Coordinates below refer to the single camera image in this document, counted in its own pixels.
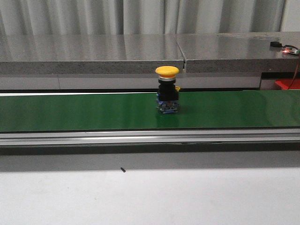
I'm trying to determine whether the grey stone countertop right slab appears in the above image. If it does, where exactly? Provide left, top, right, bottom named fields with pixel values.
left=176, top=31, right=300, bottom=73

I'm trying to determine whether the grey stone countertop slab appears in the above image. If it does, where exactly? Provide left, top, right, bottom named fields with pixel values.
left=0, top=34, right=184, bottom=74
left=176, top=31, right=300, bottom=73

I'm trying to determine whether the green conveyor belt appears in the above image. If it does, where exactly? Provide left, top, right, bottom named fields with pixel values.
left=0, top=90, right=300, bottom=146

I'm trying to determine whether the red plastic tray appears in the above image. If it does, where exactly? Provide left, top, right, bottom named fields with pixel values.
left=275, top=78, right=300, bottom=90

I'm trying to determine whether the grey stone countertop left slab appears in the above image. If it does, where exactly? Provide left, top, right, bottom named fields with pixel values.
left=0, top=34, right=184, bottom=74

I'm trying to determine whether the small sensor circuit board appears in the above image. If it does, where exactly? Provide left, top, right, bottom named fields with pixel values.
left=270, top=41, right=300, bottom=55

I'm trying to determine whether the white pleated curtain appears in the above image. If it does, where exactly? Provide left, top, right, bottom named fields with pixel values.
left=0, top=0, right=300, bottom=36

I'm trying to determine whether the red black sensor wire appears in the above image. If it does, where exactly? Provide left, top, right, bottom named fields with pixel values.
left=287, top=43, right=300, bottom=90

